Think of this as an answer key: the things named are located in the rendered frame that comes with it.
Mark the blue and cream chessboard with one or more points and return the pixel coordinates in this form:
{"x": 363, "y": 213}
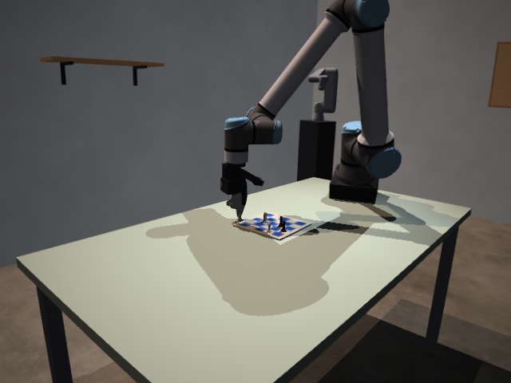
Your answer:
{"x": 256, "y": 225}

